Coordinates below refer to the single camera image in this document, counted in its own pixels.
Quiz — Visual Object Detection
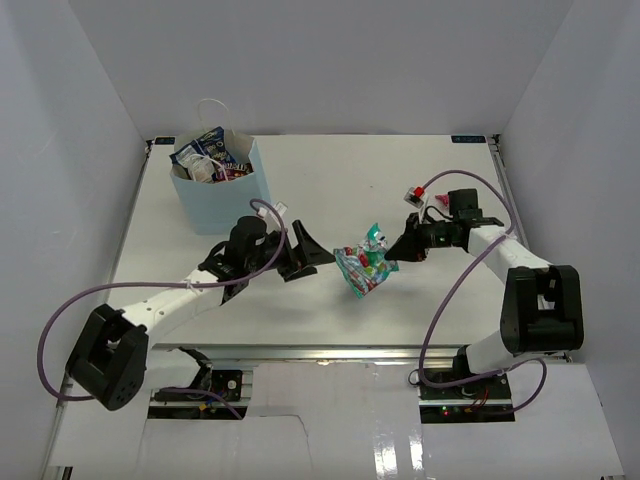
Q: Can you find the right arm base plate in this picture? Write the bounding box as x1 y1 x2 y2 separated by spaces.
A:
407 369 515 425

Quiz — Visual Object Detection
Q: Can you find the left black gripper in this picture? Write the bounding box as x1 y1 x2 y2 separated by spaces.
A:
246 221 334 283

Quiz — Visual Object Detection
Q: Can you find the teal candy bag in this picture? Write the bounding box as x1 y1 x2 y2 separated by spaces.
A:
333 223 399 298

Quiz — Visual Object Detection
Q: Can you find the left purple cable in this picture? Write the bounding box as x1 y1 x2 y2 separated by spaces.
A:
38 198 290 401

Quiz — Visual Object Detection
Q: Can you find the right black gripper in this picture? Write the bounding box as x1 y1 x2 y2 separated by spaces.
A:
386 212 459 262

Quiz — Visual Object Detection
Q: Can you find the blue snack bag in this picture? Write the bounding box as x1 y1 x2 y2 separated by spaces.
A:
170 127 235 183

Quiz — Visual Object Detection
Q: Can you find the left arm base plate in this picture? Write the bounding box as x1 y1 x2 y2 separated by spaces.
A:
148 369 248 421

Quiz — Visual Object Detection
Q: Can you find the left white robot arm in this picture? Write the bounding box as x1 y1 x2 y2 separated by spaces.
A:
66 216 334 411

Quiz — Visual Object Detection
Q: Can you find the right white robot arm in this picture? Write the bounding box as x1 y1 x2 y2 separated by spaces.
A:
385 189 585 399

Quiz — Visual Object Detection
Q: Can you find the light blue paper bag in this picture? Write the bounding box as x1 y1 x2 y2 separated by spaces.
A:
169 98 271 235

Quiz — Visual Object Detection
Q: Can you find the purple candy packet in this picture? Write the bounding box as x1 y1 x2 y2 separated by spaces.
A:
212 162 253 183

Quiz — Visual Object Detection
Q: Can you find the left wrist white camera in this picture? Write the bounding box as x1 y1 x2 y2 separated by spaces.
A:
256 202 288 223

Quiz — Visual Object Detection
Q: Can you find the small red candy packet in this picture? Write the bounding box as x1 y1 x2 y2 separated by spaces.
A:
435 195 449 207

